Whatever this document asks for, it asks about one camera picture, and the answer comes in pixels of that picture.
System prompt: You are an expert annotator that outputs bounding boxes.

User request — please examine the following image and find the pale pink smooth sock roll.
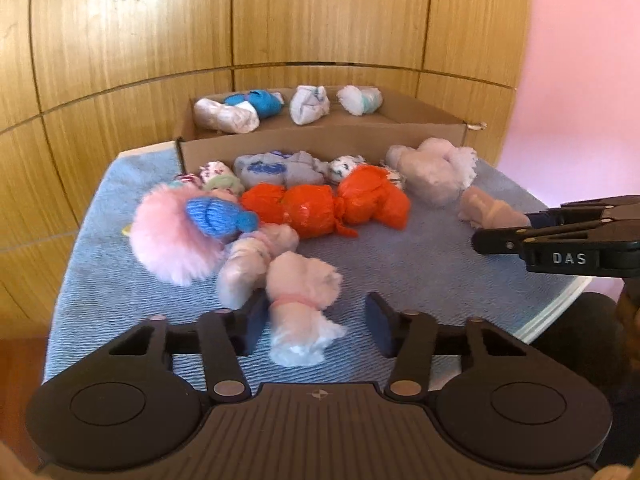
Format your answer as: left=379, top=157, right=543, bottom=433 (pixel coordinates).
left=457, top=186, right=532, bottom=230

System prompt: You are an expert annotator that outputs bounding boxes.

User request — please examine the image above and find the pink fluffy pompom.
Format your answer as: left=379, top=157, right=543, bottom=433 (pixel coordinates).
left=130, top=183, right=242, bottom=287

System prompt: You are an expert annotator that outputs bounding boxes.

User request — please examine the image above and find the blue knit sock roll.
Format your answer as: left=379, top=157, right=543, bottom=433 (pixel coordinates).
left=186, top=196, right=260, bottom=237

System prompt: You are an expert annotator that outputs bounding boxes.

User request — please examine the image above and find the large white fluffy sock roll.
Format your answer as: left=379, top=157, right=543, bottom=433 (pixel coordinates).
left=384, top=138, right=479, bottom=206

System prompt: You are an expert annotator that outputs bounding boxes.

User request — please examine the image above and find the orange sock roll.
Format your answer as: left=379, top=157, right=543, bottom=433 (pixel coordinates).
left=337, top=165, right=412, bottom=230
left=240, top=183, right=359, bottom=239

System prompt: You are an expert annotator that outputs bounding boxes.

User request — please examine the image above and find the white patterned roll green band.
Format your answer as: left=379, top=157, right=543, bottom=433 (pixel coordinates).
left=199, top=161, right=244, bottom=194

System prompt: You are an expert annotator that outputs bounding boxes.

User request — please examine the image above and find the white patterned roll pink band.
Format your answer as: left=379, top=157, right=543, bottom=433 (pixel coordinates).
left=327, top=155, right=406, bottom=191

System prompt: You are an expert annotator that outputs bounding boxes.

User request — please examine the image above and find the plain white sock roll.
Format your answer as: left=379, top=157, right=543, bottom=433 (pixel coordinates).
left=193, top=97, right=261, bottom=135

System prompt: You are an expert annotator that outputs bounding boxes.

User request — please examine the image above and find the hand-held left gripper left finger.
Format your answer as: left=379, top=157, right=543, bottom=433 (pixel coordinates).
left=102, top=290, right=271, bottom=404

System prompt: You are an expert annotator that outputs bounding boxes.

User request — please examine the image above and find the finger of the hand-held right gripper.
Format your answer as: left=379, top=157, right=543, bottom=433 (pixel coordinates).
left=526, top=195, right=640, bottom=229
left=471, top=221, right=640, bottom=256

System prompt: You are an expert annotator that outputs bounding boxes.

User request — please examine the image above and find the bright blue sock roll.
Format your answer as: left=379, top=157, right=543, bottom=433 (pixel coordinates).
left=223, top=89, right=285, bottom=120

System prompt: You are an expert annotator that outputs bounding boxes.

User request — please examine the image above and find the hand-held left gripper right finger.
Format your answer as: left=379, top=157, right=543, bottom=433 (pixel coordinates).
left=364, top=292, right=532, bottom=399

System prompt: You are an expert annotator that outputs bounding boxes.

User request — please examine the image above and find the white printed sock roll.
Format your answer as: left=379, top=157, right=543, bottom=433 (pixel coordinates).
left=290, top=85, right=331, bottom=125

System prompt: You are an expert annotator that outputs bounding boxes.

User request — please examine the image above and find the blue towel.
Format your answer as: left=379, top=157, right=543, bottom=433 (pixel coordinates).
left=44, top=152, right=592, bottom=394

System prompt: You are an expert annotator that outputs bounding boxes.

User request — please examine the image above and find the cardboard box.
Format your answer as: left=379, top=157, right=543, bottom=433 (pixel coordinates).
left=176, top=85, right=469, bottom=174

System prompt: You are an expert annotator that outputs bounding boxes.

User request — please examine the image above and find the grey sock roll blue print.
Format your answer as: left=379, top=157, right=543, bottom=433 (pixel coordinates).
left=233, top=150, right=329, bottom=191

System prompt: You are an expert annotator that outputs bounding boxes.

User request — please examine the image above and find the white light-blue sock roll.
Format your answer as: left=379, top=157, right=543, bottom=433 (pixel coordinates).
left=336, top=85, right=385, bottom=116

